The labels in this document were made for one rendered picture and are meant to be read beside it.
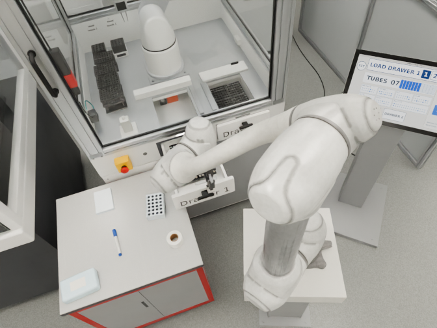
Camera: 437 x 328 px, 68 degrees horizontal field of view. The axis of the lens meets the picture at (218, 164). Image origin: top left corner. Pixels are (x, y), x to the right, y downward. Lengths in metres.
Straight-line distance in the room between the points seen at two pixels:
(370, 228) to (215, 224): 1.06
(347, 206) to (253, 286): 1.50
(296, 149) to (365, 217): 1.92
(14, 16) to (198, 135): 0.67
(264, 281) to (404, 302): 1.43
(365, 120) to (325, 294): 0.84
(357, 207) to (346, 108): 1.86
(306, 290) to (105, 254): 0.88
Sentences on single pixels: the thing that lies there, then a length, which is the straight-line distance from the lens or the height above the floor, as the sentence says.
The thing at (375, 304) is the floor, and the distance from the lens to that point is 2.33.
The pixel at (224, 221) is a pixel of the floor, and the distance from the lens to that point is 2.39.
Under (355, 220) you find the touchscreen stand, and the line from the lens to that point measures 2.46.
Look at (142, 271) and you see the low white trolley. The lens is 1.53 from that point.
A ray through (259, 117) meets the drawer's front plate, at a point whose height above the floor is 0.91.
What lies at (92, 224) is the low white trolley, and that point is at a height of 0.76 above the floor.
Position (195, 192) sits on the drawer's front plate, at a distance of 1.46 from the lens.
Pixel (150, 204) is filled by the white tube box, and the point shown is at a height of 0.80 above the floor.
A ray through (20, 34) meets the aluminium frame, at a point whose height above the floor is 1.60.
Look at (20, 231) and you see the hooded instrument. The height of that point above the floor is 0.90.
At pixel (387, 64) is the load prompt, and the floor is 1.16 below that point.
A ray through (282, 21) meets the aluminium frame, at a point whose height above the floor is 1.40.
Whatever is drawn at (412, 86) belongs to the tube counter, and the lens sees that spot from 1.72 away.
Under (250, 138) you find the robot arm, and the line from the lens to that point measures 0.89.
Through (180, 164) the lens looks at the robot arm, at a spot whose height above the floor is 1.34.
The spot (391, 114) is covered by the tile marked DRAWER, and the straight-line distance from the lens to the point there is 1.72.
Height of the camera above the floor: 2.15
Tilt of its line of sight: 54 degrees down
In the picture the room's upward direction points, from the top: 8 degrees counter-clockwise
